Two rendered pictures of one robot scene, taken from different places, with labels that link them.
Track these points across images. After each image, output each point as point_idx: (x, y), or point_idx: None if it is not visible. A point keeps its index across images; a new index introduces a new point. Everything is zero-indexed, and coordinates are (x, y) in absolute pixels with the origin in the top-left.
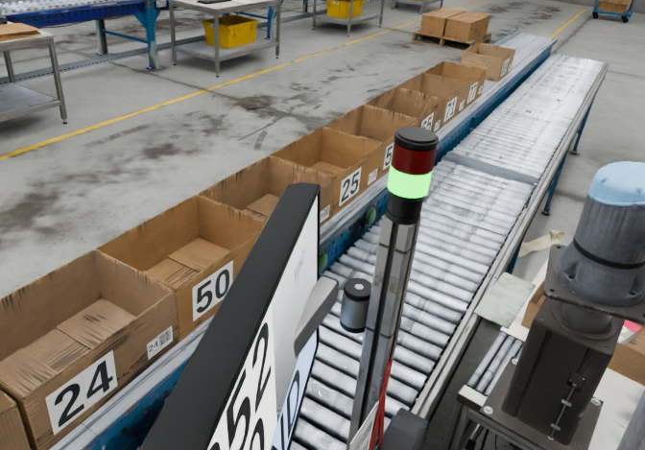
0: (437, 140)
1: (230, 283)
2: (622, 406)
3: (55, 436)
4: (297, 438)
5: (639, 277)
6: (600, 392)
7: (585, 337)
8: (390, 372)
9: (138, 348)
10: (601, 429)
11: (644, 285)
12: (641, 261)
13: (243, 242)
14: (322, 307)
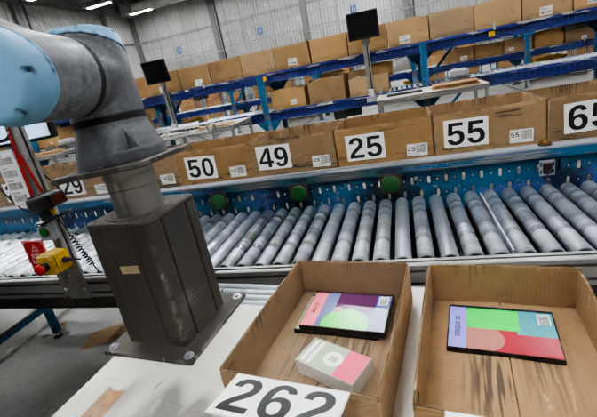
0: None
1: (215, 170)
2: (190, 384)
3: None
4: None
5: (75, 143)
6: (210, 363)
7: (109, 212)
8: (17, 140)
9: (155, 174)
10: (154, 366)
11: (79, 155)
12: (71, 124)
13: (221, 147)
14: None
